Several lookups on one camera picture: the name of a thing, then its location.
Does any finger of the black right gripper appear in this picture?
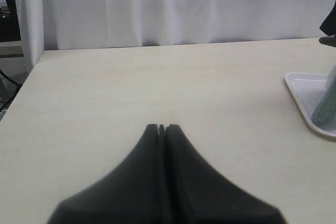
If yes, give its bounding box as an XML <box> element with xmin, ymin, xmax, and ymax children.
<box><xmin>320</xmin><ymin>6</ymin><xmax>336</xmax><ymax>36</ymax></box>

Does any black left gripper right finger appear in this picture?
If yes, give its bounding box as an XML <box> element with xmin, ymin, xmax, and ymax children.
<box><xmin>164</xmin><ymin>124</ymin><xmax>286</xmax><ymax>223</ymax></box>

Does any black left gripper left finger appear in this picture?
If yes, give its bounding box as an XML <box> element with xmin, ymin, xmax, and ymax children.
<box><xmin>48</xmin><ymin>124</ymin><xmax>167</xmax><ymax>223</ymax></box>

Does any green fuzzy scarf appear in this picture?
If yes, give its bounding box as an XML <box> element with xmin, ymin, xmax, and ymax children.
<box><xmin>311</xmin><ymin>76</ymin><xmax>335</xmax><ymax>127</ymax></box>

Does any white rectangular tray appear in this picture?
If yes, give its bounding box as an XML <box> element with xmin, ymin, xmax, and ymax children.
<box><xmin>284</xmin><ymin>72</ymin><xmax>335</xmax><ymax>142</ymax></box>

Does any white backdrop curtain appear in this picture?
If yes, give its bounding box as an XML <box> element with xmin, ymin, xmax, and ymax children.
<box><xmin>15</xmin><ymin>0</ymin><xmax>335</xmax><ymax>69</ymax></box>

